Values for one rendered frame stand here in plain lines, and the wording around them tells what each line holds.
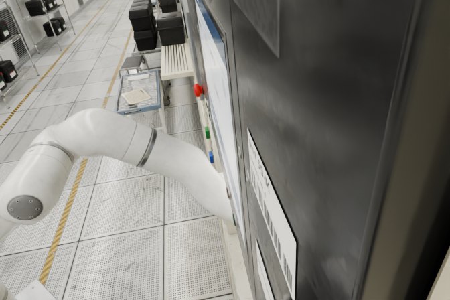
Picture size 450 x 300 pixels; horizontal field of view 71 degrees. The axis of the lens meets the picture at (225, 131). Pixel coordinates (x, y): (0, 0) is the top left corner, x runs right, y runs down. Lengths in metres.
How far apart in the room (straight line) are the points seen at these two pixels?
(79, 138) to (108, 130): 0.06
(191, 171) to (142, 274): 1.57
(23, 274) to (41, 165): 1.90
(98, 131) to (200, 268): 1.59
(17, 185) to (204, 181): 0.35
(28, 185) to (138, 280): 1.57
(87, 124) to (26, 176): 0.15
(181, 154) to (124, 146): 0.12
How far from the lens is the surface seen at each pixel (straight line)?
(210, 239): 2.25
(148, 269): 2.21
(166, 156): 0.67
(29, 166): 0.72
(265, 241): 0.19
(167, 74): 2.61
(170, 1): 4.44
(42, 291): 1.37
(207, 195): 0.68
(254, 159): 0.16
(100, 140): 0.65
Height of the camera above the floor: 1.74
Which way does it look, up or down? 33 degrees down
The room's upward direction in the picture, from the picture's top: 7 degrees counter-clockwise
